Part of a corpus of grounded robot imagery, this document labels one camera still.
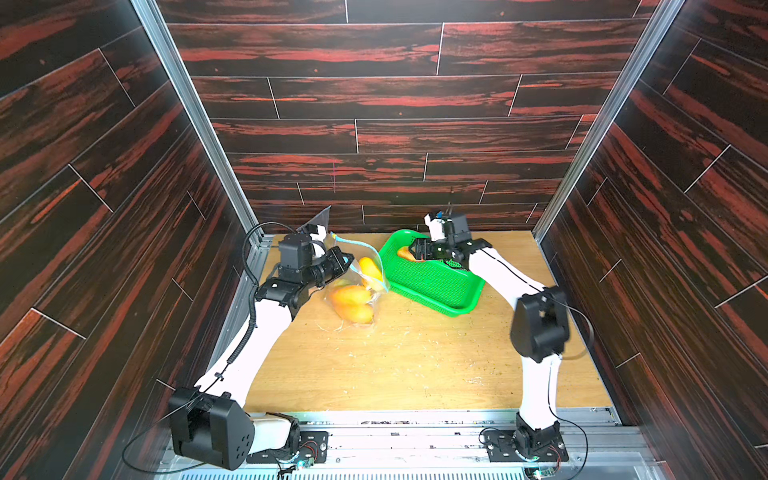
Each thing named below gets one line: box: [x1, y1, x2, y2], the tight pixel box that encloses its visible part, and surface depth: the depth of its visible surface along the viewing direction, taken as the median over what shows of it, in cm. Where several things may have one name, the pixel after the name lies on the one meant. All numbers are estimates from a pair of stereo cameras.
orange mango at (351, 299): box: [332, 285, 371, 314], surface depth 91 cm
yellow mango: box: [359, 256, 383, 284], surface depth 83 cm
